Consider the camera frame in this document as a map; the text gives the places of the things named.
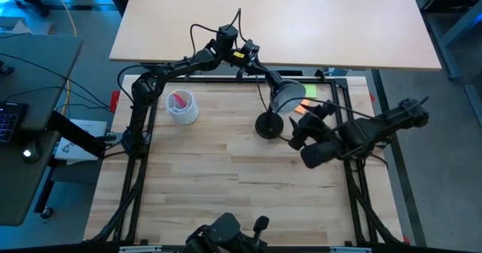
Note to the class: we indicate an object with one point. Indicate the silver bracket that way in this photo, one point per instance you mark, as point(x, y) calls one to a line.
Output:
point(139, 249)
point(350, 250)

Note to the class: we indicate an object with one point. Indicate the black floor strip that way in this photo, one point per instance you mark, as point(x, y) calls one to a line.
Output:
point(408, 196)

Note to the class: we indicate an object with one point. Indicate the red tag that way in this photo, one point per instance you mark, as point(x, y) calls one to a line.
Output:
point(115, 100)

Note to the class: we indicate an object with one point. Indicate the white printed paper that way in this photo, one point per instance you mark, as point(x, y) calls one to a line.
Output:
point(86, 128)

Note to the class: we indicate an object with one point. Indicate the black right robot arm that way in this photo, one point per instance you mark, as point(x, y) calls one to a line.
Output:
point(376, 127)

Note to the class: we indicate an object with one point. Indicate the red pen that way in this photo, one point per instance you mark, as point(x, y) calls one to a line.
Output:
point(180, 100)

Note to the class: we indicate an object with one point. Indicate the cardboard box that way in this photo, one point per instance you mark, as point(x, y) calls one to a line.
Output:
point(34, 27)

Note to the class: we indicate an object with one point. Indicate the large light wooden desk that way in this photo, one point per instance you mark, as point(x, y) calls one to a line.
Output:
point(275, 23)

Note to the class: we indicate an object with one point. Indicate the black metal table frame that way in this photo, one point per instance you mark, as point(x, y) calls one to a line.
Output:
point(327, 81)

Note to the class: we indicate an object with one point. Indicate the green sticky note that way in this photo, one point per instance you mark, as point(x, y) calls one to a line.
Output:
point(312, 91)

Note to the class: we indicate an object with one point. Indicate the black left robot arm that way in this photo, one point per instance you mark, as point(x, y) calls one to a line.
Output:
point(177, 65)

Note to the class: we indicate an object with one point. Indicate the black computer mouse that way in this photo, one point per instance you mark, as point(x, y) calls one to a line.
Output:
point(31, 153)

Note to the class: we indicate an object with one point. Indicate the grey side desk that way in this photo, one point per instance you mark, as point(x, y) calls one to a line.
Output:
point(22, 192)

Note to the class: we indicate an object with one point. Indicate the black desk leg with caster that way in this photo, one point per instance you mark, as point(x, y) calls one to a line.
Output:
point(45, 192)

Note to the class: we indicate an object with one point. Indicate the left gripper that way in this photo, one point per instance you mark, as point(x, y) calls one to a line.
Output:
point(252, 64)

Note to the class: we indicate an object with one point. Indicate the black desk lamp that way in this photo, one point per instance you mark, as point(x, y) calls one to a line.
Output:
point(269, 127)

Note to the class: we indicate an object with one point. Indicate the white lattice pen cup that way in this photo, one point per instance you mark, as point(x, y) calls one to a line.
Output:
point(184, 117)

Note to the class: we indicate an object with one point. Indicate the orange sticky note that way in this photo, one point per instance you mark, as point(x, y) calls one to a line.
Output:
point(301, 110)

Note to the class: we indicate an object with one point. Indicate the grey metal shelf frame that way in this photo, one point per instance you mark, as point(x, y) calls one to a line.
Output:
point(459, 23)

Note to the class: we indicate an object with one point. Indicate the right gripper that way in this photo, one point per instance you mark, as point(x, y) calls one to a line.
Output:
point(316, 130)

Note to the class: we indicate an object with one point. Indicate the black keyboard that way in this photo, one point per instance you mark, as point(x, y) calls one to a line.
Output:
point(9, 123)

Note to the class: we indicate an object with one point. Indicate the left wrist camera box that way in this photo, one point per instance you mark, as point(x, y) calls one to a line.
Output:
point(249, 48)

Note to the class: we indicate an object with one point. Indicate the black desk mount beam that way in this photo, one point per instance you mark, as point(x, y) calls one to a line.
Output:
point(75, 132)

